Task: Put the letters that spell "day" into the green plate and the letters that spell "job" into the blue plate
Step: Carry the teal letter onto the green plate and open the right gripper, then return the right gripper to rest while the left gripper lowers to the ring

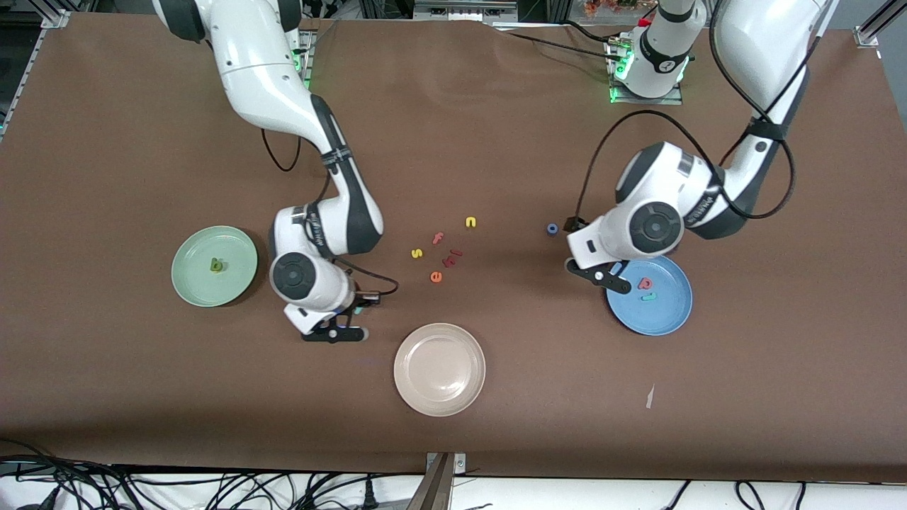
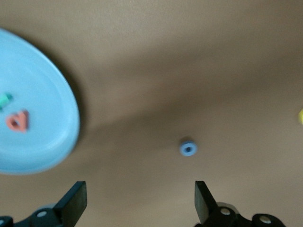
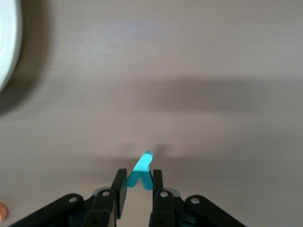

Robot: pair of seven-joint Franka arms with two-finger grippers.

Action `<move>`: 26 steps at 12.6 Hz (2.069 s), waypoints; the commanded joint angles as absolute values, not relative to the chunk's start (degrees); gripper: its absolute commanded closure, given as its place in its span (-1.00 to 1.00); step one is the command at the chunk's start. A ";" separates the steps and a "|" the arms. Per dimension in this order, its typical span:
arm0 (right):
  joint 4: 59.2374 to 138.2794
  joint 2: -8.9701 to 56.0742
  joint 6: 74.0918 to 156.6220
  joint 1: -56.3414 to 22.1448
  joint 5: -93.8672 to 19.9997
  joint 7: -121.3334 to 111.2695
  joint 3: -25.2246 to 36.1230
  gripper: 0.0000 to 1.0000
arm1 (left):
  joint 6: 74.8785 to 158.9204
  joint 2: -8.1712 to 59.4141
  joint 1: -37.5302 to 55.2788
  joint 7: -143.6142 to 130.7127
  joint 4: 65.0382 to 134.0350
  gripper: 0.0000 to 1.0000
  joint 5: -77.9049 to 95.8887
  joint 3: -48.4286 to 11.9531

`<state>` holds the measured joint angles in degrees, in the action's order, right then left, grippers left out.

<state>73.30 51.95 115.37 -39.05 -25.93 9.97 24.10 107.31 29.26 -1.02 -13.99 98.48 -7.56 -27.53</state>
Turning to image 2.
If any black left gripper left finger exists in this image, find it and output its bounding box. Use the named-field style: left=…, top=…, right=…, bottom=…
left=0, top=181, right=88, bottom=227

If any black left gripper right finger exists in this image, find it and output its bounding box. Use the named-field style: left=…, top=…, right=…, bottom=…
left=195, top=180, right=287, bottom=227

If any blue foam letter o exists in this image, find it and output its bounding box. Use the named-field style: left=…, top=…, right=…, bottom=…
left=179, top=137, right=198, bottom=157

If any pink foam letter p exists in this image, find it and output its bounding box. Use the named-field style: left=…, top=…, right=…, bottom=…
left=6, top=109, right=29, bottom=133

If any teal foam letter r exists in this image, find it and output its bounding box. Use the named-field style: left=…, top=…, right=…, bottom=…
left=0, top=93, right=13, bottom=111

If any blue plastic plate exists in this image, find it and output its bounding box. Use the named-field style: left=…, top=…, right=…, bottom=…
left=0, top=27, right=80, bottom=175

